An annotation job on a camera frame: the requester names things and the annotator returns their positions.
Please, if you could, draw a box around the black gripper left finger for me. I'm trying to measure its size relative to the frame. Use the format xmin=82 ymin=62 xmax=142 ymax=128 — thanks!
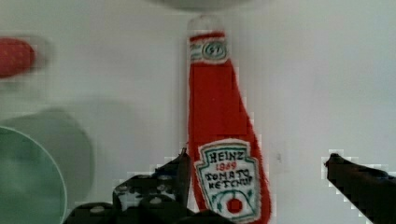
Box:
xmin=62 ymin=148 xmax=233 ymax=224

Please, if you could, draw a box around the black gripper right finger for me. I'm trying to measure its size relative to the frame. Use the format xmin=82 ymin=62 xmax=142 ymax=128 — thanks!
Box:
xmin=324 ymin=153 xmax=396 ymax=224

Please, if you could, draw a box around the red plush ketchup bottle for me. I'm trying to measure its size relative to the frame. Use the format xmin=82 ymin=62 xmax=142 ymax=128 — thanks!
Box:
xmin=188 ymin=15 xmax=272 ymax=224

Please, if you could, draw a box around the green oval strainer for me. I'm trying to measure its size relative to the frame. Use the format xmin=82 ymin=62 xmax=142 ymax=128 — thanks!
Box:
xmin=0 ymin=127 xmax=66 ymax=224

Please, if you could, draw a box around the lilac round plate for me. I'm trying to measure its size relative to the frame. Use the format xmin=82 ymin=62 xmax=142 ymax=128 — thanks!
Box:
xmin=149 ymin=0 xmax=254 ymax=11

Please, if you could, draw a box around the red strawberry toy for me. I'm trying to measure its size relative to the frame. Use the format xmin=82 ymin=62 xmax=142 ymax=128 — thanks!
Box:
xmin=0 ymin=37 xmax=36 ymax=78

